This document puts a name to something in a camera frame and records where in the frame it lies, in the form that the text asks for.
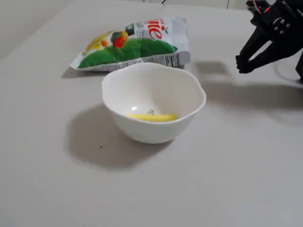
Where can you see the veggie straws snack packet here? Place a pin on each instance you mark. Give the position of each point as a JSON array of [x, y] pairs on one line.
[[132, 52]]

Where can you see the white scalloped ceramic bowl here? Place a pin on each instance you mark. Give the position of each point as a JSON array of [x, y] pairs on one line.
[[146, 132]]

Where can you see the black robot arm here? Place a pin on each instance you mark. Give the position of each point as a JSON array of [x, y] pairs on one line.
[[249, 3]]

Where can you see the yellow candy piece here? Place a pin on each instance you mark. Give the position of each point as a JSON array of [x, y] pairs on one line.
[[154, 117]]

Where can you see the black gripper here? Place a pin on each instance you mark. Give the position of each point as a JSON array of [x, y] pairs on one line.
[[279, 28]]

